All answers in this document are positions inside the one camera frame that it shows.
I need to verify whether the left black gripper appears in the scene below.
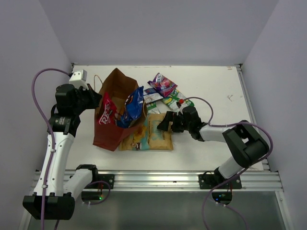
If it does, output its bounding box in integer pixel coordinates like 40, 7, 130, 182
72, 83, 102, 114

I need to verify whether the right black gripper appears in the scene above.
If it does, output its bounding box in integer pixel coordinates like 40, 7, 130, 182
158, 112, 191, 134

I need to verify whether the tan popcorn chips bag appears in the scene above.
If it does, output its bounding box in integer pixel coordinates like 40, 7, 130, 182
119, 113, 174, 151

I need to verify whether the small green snack packet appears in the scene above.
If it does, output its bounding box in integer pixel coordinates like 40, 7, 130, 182
146, 102, 160, 114

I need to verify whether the pink Real chips bag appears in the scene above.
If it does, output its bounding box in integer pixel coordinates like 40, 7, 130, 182
98, 92, 117, 125

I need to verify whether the blue Doritos chips bag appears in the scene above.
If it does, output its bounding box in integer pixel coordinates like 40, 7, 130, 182
116, 86, 143, 128

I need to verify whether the red paper bag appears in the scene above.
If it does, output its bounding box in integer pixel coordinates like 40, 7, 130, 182
93, 68, 147, 151

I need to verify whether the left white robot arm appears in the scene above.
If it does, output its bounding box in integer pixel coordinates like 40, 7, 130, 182
23, 84, 102, 220

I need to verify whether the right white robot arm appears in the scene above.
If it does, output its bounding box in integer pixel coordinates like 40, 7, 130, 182
157, 106, 270, 188

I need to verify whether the green snack bag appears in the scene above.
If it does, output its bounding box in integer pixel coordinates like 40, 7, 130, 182
162, 89, 194, 112

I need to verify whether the small dark blue snack bag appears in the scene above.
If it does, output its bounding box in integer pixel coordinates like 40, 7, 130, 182
143, 88, 163, 104

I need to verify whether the purple candy bag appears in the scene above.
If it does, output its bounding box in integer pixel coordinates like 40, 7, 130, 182
147, 73, 177, 98

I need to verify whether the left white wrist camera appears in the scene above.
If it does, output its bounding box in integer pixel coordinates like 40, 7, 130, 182
69, 69, 89, 90

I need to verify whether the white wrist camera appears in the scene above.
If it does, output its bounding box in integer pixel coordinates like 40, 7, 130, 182
176, 99, 190, 113
69, 69, 89, 90

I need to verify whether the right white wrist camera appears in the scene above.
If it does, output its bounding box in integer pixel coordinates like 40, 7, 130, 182
176, 99, 190, 113

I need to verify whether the aluminium mounting rail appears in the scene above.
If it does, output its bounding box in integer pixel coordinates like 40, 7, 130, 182
33, 170, 281, 192

